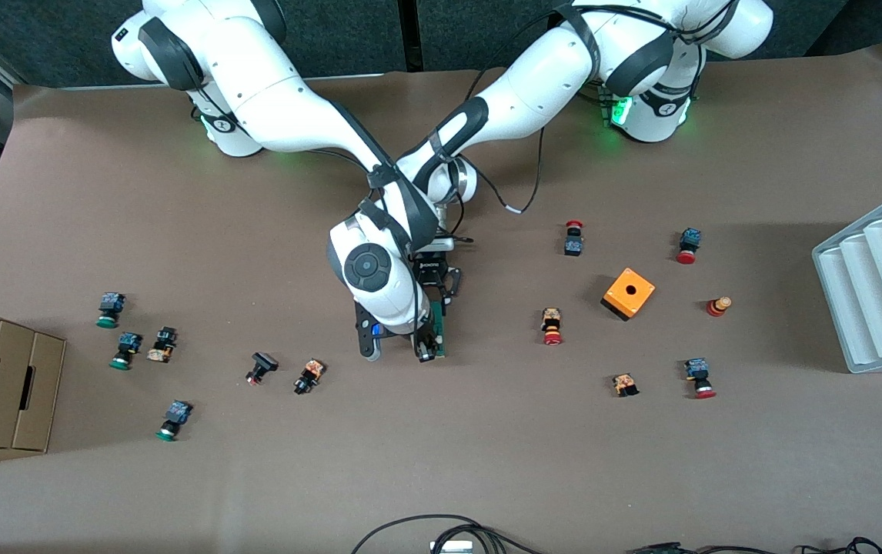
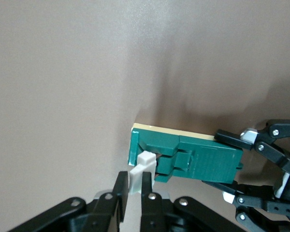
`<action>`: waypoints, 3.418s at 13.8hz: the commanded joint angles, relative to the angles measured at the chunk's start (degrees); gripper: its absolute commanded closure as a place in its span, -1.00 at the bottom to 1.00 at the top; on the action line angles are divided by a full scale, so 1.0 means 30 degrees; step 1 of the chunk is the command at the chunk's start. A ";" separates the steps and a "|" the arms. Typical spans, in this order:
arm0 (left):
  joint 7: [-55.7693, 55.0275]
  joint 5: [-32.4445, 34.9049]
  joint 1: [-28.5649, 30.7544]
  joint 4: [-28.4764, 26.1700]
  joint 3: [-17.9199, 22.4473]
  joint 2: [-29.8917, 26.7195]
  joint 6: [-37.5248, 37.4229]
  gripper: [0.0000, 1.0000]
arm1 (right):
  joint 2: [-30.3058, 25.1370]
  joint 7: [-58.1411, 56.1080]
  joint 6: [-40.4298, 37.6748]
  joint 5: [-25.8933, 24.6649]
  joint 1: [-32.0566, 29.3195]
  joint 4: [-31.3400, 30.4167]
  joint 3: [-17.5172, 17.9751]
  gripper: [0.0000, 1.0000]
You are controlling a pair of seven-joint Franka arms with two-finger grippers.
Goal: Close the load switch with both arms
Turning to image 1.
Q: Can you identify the orange button enclosure box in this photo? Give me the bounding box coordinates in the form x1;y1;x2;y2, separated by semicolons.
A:
600;267;656;322

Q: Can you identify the thin black cable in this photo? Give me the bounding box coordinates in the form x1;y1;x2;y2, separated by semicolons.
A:
680;536;882;554

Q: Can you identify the black button with red tip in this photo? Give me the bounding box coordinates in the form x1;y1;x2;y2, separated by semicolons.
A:
245;352;280;386

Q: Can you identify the green push button blue base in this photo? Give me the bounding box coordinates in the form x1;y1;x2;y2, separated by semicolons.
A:
96;292;127;330
155;399;194;443
109;332;143;371

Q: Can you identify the black cable with white plug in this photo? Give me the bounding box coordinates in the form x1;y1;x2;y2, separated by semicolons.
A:
453;127;546;214

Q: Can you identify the brown cardboard box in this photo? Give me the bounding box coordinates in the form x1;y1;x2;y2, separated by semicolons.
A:
0;302;67;453

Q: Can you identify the brown table cover sheet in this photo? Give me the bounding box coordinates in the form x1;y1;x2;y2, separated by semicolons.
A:
0;42;882;554

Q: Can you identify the black push button orange base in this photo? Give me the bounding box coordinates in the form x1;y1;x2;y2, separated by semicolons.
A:
146;326;179;364
292;358;326;396

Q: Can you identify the grey tray with white ridges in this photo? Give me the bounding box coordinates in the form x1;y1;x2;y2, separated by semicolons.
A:
811;182;882;375

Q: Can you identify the thick black cable bundle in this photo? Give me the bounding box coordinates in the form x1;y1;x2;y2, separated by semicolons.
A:
350;514;546;554

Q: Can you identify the green load switch white handle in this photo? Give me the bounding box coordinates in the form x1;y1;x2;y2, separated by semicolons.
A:
430;302;450;359

